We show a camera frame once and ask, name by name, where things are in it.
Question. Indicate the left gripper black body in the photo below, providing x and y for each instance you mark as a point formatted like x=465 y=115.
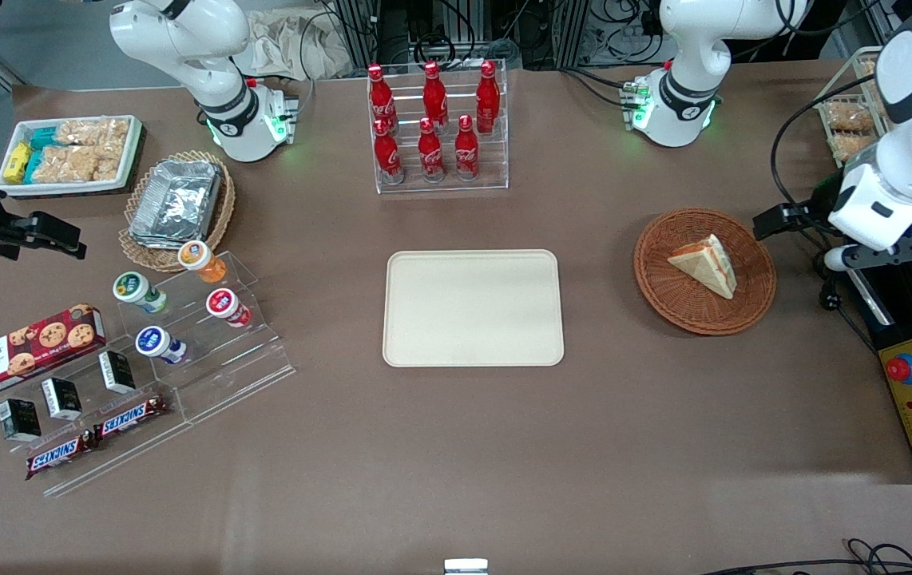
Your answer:
x=809 y=214

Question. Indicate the triangular sandwich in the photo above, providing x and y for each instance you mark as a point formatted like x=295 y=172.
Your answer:
x=703 y=263

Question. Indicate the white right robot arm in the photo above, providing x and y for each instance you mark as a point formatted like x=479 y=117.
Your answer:
x=184 y=40

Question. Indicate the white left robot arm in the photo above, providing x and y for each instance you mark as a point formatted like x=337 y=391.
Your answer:
x=687 y=48

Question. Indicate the white rectangular snack tray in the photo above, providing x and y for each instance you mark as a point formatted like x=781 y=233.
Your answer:
x=132 y=152

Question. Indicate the brown wicker basket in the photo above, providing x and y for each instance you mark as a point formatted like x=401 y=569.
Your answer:
x=664 y=279

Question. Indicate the light oval wicker basket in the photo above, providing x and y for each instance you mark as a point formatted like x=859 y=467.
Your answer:
x=224 y=208

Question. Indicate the beige plastic tray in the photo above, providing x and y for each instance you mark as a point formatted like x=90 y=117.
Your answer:
x=472 y=307

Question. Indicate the teal snack packet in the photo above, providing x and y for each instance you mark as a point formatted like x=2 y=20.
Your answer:
x=44 y=138
x=33 y=166

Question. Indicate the clear rice cracker bag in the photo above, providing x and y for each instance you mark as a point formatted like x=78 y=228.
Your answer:
x=93 y=132
x=77 y=164

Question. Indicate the yellow snack packet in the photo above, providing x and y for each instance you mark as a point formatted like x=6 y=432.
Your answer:
x=17 y=162

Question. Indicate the packed fried snack bag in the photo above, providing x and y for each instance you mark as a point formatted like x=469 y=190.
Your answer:
x=850 y=116
x=851 y=148

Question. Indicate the green lid yogurt cup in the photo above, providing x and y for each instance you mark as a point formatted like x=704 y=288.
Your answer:
x=136 y=289

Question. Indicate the red Walkers cookie box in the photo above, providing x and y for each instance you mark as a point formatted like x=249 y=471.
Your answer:
x=25 y=351

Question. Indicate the stacked aluminium foil containers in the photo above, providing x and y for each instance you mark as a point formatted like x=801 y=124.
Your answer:
x=176 y=204

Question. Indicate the blue lid yogurt cup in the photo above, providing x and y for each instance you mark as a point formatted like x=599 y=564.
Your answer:
x=156 y=343

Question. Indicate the small black carton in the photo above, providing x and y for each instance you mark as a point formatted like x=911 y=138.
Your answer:
x=20 y=419
x=62 y=398
x=116 y=371

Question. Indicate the orange lid yogurt cup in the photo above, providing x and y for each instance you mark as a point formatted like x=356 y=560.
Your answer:
x=200 y=259

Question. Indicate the red lid yogurt cup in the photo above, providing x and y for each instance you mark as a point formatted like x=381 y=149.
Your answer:
x=226 y=306

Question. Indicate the Snickers chocolate bar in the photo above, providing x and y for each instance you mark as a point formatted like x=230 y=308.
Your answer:
x=57 y=455
x=128 y=418

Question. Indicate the clear acrylic stepped cup stand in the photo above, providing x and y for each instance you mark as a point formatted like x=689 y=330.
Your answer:
x=232 y=367

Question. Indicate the clear acrylic stepped snack stand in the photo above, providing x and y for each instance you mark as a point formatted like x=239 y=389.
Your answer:
x=128 y=455

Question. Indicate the beige cloth bag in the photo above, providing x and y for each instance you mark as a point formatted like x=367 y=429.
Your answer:
x=280 y=44

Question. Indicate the red cola bottle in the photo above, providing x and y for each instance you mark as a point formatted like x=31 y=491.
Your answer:
x=381 y=96
x=430 y=156
x=434 y=96
x=387 y=156
x=488 y=100
x=465 y=152

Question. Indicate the clear acrylic bottle rack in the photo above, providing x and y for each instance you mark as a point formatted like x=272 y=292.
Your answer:
x=444 y=185

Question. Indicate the black appliance frame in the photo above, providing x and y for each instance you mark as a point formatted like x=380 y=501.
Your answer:
x=911 y=307

